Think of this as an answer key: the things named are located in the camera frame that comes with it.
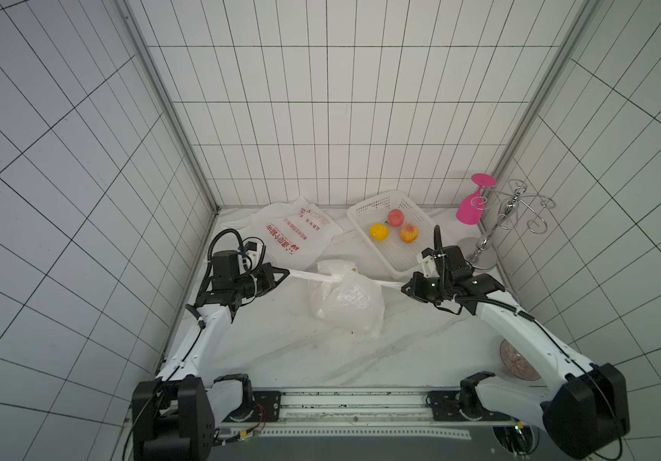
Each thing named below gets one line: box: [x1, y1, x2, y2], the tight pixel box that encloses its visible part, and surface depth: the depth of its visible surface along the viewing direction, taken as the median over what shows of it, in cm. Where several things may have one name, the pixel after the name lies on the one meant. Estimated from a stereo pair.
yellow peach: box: [368, 222, 390, 242], surface depth 108 cm
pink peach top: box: [387, 208, 405, 227], surface depth 112 cm
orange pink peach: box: [399, 223, 419, 243], surface depth 106 cm
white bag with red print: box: [221, 195, 344, 271], surface depth 112 cm
